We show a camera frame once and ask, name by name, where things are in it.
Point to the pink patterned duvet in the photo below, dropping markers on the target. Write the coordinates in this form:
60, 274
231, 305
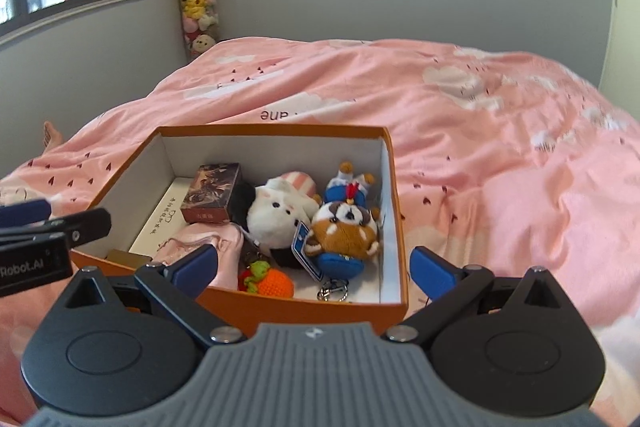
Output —
504, 159

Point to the orange cardboard box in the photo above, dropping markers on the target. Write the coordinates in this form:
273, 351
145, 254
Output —
379, 296

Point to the person's foot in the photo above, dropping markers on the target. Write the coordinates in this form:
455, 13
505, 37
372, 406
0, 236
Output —
51, 137

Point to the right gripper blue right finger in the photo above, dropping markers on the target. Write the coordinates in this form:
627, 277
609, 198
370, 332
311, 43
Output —
434, 275

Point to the white black plush toy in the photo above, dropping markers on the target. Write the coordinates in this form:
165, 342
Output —
279, 206

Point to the dark card box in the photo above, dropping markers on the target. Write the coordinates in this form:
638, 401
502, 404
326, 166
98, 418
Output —
211, 194

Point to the brown raccoon plush keychain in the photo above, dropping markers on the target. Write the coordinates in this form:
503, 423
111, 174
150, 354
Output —
342, 236

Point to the orange crochet fruit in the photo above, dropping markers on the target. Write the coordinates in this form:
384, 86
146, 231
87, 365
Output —
260, 278

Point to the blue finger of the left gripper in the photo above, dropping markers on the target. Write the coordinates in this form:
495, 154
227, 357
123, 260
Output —
25, 213

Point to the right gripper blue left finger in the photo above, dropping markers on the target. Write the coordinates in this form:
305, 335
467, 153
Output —
194, 272

